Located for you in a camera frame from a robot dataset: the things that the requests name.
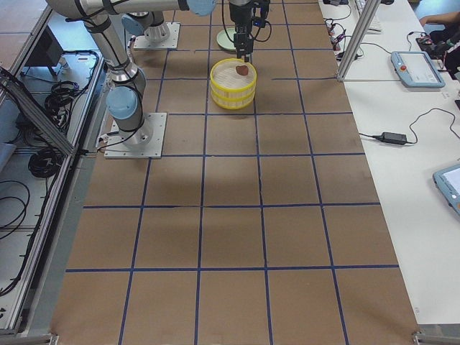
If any brown bun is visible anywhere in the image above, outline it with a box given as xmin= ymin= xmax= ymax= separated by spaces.
xmin=235 ymin=65 xmax=249 ymax=76

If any teach pendant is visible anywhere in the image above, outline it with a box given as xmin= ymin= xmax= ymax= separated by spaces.
xmin=433 ymin=164 xmax=459 ymax=214
xmin=390 ymin=51 xmax=445 ymax=88

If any green plate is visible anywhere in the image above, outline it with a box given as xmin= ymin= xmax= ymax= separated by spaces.
xmin=216 ymin=27 xmax=236 ymax=52

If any far teach pendant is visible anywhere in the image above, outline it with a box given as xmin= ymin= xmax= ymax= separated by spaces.
xmin=390 ymin=51 xmax=445 ymax=88

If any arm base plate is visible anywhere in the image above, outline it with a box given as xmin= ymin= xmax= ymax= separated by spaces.
xmin=103 ymin=113 xmax=167 ymax=159
xmin=133 ymin=22 xmax=180 ymax=50

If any brown paper table cover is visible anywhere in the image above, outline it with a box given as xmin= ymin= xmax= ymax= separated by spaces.
xmin=51 ymin=1 xmax=417 ymax=344

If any black power adapter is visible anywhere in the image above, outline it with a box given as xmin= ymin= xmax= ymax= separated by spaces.
xmin=372 ymin=132 xmax=408 ymax=145

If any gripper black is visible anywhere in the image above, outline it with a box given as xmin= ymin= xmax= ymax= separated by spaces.
xmin=229 ymin=1 xmax=270 ymax=63

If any near teach pendant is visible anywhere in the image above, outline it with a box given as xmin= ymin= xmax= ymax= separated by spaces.
xmin=433 ymin=164 xmax=459 ymax=214

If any yellow steamer layer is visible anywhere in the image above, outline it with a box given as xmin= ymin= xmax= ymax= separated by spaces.
xmin=210 ymin=58 xmax=257 ymax=98
xmin=211 ymin=91 xmax=255 ymax=110

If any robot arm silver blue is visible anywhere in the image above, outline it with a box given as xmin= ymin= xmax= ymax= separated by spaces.
xmin=47 ymin=1 xmax=216 ymax=144
xmin=121 ymin=1 xmax=270 ymax=62

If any aluminium frame post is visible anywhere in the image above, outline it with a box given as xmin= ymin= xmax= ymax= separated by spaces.
xmin=336 ymin=0 xmax=380 ymax=82

